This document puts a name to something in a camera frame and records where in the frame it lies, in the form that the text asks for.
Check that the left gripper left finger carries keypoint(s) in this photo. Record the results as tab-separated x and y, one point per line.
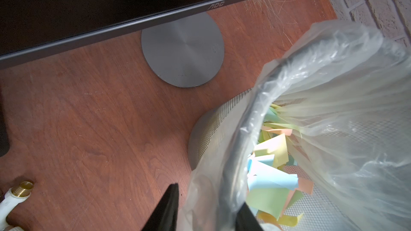
164	217

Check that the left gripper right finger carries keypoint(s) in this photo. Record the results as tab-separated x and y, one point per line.
246	221

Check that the pile of discarded sticky notes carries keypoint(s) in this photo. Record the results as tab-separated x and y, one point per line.
271	188

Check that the round grey monitor base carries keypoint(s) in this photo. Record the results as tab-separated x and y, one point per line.
185	53

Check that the black box under monitor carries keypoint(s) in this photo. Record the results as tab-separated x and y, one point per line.
4	138

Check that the black flat monitor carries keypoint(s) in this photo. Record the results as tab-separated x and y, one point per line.
35	29

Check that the clear plastic bin liner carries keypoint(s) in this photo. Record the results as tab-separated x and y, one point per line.
347	88

